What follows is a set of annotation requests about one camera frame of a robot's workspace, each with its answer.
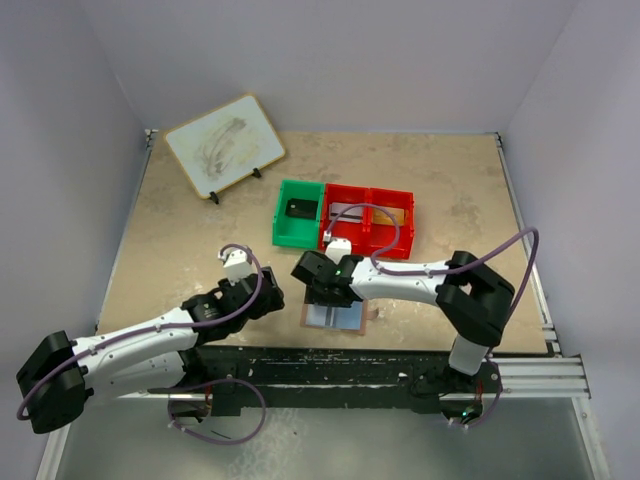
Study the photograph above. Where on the red bin middle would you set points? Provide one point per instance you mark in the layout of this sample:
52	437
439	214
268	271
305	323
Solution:
356	233

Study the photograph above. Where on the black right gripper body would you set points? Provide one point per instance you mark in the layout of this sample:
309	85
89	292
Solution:
318	294

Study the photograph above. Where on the brown leather card holder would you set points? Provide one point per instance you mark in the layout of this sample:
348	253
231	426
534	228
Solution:
352	319

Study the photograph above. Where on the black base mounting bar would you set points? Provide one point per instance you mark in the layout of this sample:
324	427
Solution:
307	378

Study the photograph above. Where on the black card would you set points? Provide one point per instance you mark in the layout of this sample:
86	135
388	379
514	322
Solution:
302	209

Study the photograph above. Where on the red bin right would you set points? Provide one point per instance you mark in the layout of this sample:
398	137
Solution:
382	235

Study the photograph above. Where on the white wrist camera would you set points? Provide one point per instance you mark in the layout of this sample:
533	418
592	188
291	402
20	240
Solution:
237	264
335	248

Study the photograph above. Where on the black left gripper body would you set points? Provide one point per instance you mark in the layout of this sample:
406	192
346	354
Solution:
271	303

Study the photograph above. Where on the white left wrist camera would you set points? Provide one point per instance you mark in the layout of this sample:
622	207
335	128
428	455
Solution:
237	264

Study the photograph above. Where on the green plastic bin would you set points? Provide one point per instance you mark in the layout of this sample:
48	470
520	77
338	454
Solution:
296	233

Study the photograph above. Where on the white board wooden frame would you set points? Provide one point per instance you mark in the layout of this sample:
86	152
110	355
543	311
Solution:
222	147

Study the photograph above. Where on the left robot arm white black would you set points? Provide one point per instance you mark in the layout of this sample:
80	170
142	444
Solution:
63	375

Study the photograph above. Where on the aluminium front frame rail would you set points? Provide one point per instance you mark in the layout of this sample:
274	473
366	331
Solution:
537	377

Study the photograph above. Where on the red bin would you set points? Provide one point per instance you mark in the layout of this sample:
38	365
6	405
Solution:
356	233
382	235

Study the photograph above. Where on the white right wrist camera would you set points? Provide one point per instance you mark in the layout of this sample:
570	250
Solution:
335	248

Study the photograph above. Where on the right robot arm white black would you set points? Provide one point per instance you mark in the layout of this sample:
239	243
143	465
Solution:
474	298

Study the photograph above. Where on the gold card in bin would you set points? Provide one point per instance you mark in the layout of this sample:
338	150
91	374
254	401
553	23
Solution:
388	216

